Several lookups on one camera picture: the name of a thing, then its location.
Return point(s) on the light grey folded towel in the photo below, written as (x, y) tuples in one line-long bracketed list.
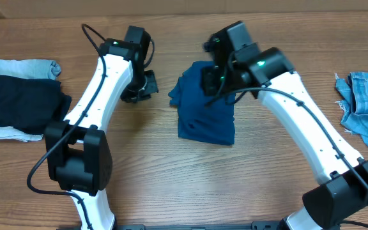
[(27, 69)]

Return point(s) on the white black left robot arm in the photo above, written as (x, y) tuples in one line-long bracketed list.
[(78, 154)]

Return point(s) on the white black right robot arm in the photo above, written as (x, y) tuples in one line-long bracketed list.
[(341, 172)]

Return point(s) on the light blue denim shorts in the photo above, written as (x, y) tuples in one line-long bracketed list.
[(354, 103)]

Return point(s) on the teal blue shirt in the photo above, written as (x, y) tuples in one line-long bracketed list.
[(213, 124)]

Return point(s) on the folded black garment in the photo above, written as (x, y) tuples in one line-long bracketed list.
[(29, 105)]

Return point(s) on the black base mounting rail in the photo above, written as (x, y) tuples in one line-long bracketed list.
[(255, 225)]

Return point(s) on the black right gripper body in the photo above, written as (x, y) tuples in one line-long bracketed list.
[(209, 80)]

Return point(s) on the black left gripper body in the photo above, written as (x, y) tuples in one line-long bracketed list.
[(142, 87)]

